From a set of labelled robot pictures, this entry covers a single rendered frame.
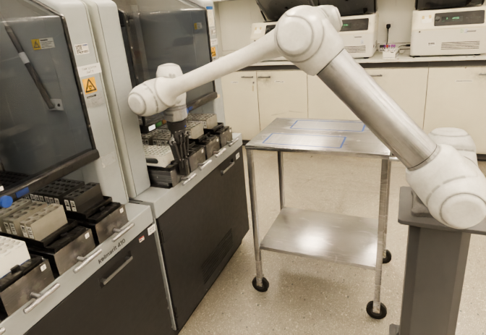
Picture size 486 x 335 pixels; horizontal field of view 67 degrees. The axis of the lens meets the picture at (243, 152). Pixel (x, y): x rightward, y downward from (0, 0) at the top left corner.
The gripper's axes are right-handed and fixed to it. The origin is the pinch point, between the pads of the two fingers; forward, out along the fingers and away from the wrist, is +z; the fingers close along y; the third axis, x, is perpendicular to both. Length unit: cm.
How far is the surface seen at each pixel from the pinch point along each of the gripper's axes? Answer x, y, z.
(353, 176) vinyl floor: 46, -179, 80
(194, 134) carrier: -9.8, -26.9, -4.7
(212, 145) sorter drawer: -2.2, -29.5, 1.3
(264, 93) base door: -49, -229, 22
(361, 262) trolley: 68, -27, 52
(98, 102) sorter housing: -11.1, 26.2, -33.3
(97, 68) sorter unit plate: -11, 24, -44
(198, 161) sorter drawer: -2.1, -15.3, 4.1
